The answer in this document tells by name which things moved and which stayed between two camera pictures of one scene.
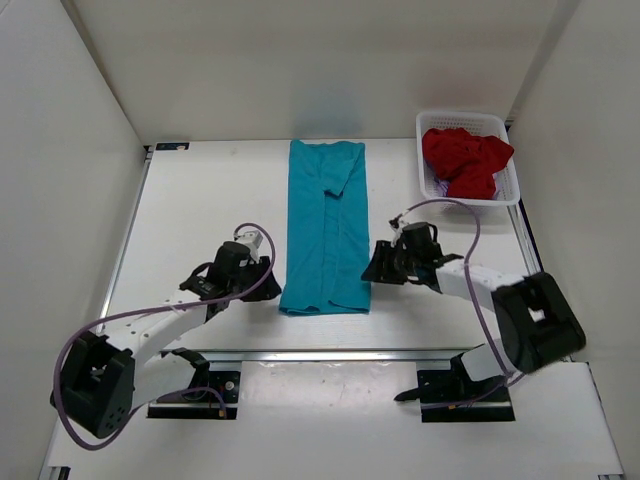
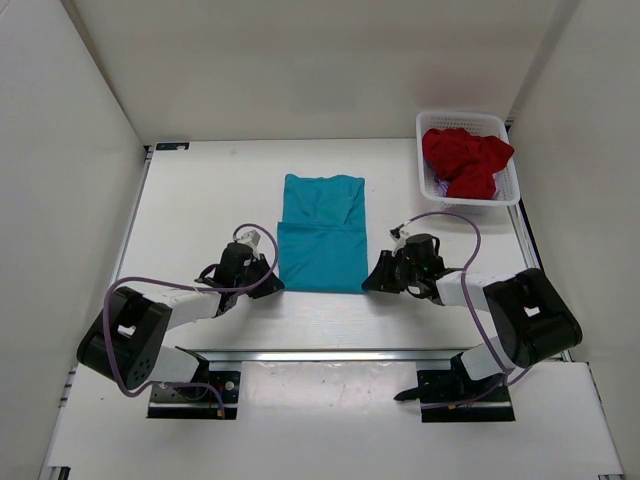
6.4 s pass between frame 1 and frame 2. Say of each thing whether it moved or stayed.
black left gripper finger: stayed
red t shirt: stayed
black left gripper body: stayed
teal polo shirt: moved
